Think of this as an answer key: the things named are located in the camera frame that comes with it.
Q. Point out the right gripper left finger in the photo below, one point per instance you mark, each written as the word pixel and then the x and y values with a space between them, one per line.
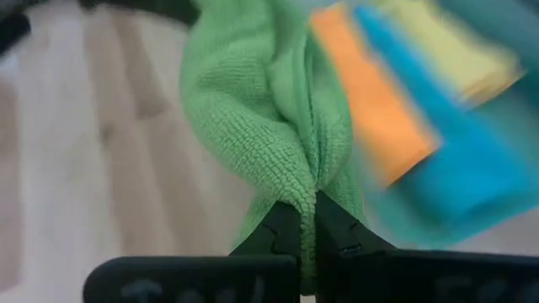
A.
pixel 278 235

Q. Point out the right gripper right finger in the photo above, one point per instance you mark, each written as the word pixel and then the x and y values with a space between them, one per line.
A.
pixel 341 235

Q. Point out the green microfiber towel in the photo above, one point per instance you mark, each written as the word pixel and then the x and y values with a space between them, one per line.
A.
pixel 252 105

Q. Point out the orange microfiber towel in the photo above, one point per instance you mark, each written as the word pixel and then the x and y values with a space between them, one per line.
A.
pixel 379 105

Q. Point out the yellow microfiber towel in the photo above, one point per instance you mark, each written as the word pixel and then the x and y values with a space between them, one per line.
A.
pixel 446 46

